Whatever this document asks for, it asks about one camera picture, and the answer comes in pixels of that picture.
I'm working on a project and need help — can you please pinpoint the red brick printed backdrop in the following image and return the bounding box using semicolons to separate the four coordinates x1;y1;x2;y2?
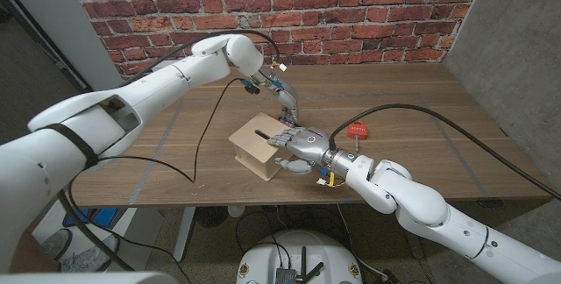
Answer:
62;0;492;84

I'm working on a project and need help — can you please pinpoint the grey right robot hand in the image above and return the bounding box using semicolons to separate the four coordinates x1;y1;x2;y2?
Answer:
266;125;363;184

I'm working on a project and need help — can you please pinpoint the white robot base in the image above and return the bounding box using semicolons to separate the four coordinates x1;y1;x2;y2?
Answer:
235;229;365;284

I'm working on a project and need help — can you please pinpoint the tilted black antenna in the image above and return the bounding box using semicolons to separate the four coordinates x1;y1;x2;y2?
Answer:
304;261;325;284

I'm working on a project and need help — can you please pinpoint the black cable on base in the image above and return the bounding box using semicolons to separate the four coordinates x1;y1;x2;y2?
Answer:
235;210;293;272

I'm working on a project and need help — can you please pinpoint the white power outlet strip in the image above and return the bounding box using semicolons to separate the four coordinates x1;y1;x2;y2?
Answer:
151;59;176;74

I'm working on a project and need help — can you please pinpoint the dark round floor object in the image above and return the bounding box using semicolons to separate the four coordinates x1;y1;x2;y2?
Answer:
195;207;229;229

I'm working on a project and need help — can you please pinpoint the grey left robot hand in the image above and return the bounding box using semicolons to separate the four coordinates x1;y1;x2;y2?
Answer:
256;65;302;127

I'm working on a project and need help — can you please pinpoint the blue foot pedal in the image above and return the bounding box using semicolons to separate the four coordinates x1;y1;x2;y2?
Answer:
63;208;91;228
94;207;128;229

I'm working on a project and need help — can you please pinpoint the black floor plug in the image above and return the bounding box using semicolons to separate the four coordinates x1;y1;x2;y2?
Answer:
377;268;402;284

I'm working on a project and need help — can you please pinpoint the white robot torso edge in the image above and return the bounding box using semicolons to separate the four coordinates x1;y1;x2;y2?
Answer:
0;270;179;284

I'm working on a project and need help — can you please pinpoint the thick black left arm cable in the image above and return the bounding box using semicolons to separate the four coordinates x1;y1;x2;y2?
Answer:
56;29;281;273

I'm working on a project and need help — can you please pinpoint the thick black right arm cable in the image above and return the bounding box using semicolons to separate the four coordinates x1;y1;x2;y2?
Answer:
329;103;561;202

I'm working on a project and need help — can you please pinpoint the wooden box with slot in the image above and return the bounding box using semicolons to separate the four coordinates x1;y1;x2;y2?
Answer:
228;111;295;183

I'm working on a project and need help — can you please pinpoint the grey table leg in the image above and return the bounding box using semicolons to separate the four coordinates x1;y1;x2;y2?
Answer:
405;231;425;261

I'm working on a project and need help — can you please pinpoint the white table leg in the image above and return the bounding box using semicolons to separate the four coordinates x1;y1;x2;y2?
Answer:
172;206;197;264

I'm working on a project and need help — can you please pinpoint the white floor cable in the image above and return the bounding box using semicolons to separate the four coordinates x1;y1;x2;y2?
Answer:
336;204;389;279

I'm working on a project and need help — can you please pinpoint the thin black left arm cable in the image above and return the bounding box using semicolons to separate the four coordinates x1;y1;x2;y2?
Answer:
67;77;245;284

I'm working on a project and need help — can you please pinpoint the person with grey sneakers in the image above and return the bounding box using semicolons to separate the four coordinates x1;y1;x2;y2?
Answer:
11;227;119;273

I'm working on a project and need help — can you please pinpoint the red block with metal pin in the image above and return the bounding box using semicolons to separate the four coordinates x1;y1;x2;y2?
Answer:
346;120;369;153

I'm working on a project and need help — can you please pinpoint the small grey computer box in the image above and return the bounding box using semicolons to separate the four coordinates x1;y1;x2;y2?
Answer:
274;267;298;284

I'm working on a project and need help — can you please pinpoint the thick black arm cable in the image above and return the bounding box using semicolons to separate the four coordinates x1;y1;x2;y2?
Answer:
56;29;281;273
329;103;561;202

